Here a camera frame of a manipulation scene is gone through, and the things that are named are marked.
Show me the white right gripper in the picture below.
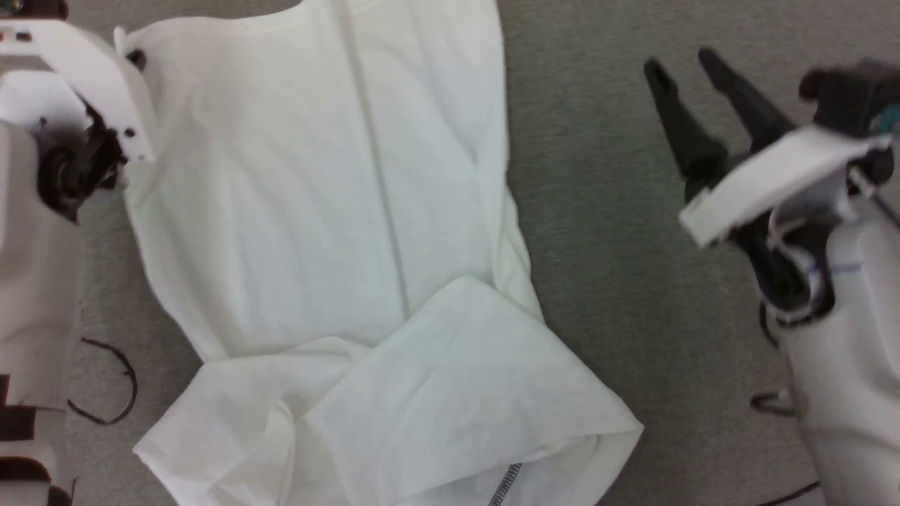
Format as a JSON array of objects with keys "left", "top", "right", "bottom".
[{"left": 643, "top": 47, "right": 894, "bottom": 248}]

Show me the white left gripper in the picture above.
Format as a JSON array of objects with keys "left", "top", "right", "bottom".
[{"left": 0, "top": 21, "right": 156, "bottom": 163}]

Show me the white shirt with grey stitching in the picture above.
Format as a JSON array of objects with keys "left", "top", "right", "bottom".
[{"left": 115, "top": 0, "right": 645, "bottom": 506}]

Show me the grey fabric sofa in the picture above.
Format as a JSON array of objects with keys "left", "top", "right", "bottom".
[{"left": 0, "top": 0, "right": 900, "bottom": 506}]

